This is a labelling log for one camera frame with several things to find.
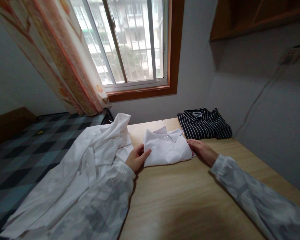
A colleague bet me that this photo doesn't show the unfolded white shirt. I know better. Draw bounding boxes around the unfolded white shirt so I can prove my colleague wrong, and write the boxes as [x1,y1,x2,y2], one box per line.
[0,113,134,239]

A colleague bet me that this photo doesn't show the white cable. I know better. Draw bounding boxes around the white cable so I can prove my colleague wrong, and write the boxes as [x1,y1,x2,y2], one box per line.
[233,59,288,137]

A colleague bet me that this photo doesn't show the person's right hand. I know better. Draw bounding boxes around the person's right hand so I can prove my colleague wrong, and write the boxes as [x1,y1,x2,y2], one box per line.
[187,139,220,168]

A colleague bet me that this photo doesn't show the wooden framed window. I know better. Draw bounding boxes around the wooden framed window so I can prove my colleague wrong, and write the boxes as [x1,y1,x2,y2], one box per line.
[69,0,185,102]

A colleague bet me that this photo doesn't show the white shirt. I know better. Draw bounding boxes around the white shirt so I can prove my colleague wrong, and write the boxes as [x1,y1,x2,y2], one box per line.
[0,113,134,239]
[143,126,196,168]

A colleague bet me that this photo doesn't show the checkered bed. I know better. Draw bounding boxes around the checkered bed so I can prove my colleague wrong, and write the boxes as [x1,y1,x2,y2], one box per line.
[0,107,114,240]

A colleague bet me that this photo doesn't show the person's left hand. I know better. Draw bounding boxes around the person's left hand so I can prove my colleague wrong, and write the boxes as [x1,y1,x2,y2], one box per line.
[125,144,152,173]

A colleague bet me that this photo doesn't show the folded black striped shirt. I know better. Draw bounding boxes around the folded black striped shirt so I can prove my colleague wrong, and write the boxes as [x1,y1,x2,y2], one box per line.
[177,108,233,140]

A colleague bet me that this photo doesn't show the orange floral curtain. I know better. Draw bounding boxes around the orange floral curtain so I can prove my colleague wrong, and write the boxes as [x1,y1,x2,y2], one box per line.
[0,0,112,116]

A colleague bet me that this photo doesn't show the wooden wall shelf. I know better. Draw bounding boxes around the wooden wall shelf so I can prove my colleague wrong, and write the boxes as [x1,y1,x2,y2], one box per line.
[210,0,300,42]

